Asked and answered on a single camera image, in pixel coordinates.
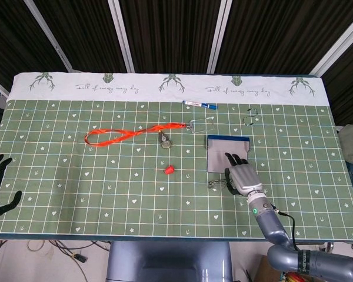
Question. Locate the cardboard box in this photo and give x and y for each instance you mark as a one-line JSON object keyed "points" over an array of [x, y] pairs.
{"points": [[266, 268]]}

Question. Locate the clear badge holder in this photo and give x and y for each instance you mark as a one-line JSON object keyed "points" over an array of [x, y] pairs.
{"points": [[201, 124]]}

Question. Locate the blue white marker pen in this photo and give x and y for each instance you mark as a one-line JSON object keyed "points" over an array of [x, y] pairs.
{"points": [[198, 104]]}

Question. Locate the grey blue robot torso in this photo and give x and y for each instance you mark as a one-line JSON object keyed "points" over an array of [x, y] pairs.
{"points": [[169, 261]]}

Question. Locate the black power adapter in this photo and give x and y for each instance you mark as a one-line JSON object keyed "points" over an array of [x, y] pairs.
{"points": [[79, 258]]}

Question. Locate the small red plastic cap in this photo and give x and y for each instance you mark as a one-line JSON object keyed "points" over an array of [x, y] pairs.
{"points": [[169, 170]]}

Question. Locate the green grid tablecloth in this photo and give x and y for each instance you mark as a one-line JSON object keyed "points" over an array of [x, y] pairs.
{"points": [[106, 176]]}

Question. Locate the bronze oval pendant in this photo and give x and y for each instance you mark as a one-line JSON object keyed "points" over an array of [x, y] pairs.
{"points": [[166, 142]]}

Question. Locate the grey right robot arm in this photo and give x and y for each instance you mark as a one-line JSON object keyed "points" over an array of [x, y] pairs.
{"points": [[272, 226]]}

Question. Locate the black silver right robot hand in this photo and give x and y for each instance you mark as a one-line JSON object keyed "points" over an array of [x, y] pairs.
{"points": [[244, 179]]}

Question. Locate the wire-rim eyeglasses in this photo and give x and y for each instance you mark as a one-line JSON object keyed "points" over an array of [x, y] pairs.
{"points": [[217, 184]]}

